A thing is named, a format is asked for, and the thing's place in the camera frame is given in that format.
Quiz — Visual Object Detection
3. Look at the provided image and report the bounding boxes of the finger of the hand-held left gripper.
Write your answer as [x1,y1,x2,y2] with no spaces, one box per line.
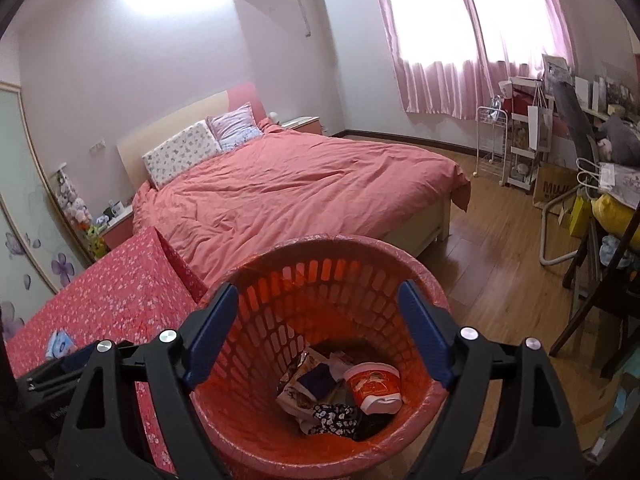
[30,347,101,392]

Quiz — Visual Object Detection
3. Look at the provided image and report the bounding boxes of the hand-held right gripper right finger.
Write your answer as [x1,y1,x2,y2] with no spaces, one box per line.
[397,280,586,480]

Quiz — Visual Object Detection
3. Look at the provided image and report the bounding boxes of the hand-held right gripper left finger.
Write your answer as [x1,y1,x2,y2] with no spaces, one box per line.
[54,282,240,480]

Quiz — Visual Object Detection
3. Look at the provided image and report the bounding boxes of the blue tissue packet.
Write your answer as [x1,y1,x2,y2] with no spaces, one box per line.
[45,329,78,361]

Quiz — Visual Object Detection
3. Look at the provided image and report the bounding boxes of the red instant noodle cup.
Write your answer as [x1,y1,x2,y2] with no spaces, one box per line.
[342,362,403,416]

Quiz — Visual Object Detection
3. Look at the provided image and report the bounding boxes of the yellow snack bag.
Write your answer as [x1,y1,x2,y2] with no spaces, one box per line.
[276,347,351,423]

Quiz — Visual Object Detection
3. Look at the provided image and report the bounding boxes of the orange plastic basket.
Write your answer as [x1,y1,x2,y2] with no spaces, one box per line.
[189,234,453,480]

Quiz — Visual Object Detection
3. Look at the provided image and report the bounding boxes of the purple packet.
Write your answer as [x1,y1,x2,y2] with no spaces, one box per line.
[299,365,337,401]

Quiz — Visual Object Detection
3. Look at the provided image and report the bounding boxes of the dark floral cloth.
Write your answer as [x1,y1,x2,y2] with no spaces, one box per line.
[300,400,361,436]

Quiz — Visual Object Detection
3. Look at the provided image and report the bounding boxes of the pink nightstand with mug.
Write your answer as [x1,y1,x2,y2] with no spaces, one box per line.
[97,205,136,251]

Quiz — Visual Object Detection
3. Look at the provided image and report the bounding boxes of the stuffed toys pile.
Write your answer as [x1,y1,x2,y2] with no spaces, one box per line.
[54,162,108,261]

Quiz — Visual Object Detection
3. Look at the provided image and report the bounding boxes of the wardrobe with purple flowers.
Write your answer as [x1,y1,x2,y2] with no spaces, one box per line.
[0,80,96,341]

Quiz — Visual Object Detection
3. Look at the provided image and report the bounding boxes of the dark wooden chair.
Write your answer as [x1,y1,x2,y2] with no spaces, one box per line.
[549,210,640,381]

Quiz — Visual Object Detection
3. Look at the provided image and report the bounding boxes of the bed with pink duvet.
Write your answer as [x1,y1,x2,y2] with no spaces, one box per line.
[132,122,472,296]

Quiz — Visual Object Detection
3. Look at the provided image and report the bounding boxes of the white floral pillow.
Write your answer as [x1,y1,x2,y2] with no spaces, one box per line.
[141,119,223,191]

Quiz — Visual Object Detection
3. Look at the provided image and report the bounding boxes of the white storage trolley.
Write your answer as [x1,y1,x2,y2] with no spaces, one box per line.
[507,110,551,193]

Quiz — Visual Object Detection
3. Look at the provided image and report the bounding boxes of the brown paper bag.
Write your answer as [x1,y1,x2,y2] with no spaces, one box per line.
[532,162,583,208]

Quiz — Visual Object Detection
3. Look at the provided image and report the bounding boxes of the striped pink pillow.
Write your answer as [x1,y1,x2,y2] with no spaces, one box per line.
[206,102,263,153]

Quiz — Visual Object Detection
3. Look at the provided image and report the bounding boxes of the cream bed headboard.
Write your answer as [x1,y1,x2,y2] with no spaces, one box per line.
[116,82,268,193]

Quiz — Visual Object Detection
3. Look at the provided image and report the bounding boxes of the yellow cushion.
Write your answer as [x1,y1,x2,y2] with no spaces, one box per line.
[590,194,640,251]

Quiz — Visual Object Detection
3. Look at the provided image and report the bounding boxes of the tall white paper bag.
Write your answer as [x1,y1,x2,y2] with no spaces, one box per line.
[527,105,553,151]

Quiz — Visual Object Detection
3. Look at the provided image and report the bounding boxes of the pink curtain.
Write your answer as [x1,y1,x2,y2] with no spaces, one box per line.
[365,0,576,121]

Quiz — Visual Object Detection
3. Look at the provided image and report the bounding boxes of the cream wooden bed frame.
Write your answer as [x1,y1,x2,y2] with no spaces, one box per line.
[387,195,453,261]

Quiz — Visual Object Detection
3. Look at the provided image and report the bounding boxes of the white metal tube frame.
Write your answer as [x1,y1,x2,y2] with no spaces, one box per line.
[540,190,591,266]

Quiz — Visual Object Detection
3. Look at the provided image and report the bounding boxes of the white wire rack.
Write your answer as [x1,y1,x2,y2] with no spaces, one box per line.
[475,105,511,181]

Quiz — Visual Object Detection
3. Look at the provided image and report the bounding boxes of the white paper bag with handles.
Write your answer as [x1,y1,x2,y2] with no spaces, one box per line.
[577,157,640,196]

